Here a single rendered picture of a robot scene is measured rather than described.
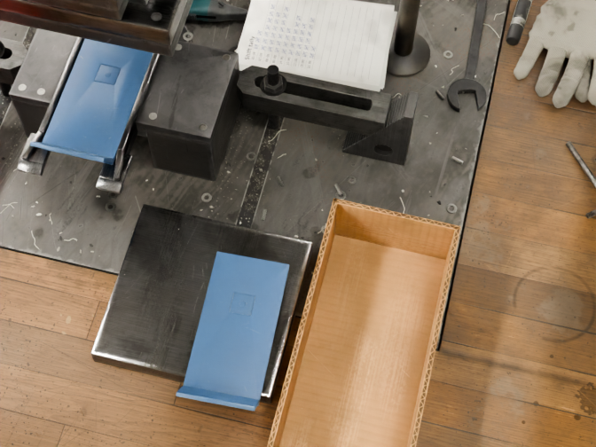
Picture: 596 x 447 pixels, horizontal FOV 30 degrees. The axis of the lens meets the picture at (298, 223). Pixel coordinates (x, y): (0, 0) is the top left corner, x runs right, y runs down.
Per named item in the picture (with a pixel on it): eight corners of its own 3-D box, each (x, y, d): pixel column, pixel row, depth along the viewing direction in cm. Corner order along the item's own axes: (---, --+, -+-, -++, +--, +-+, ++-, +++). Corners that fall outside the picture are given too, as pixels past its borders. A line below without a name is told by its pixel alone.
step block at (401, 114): (341, 152, 113) (346, 104, 105) (348, 128, 115) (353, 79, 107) (403, 165, 113) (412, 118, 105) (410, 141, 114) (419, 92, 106)
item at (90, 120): (35, 160, 103) (28, 144, 100) (90, 30, 110) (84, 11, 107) (107, 176, 102) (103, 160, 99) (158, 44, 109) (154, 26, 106)
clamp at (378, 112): (237, 131, 114) (232, 76, 105) (246, 105, 116) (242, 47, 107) (379, 162, 113) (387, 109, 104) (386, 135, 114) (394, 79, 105)
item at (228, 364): (178, 405, 99) (175, 395, 96) (217, 253, 106) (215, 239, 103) (255, 420, 98) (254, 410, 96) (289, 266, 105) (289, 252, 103)
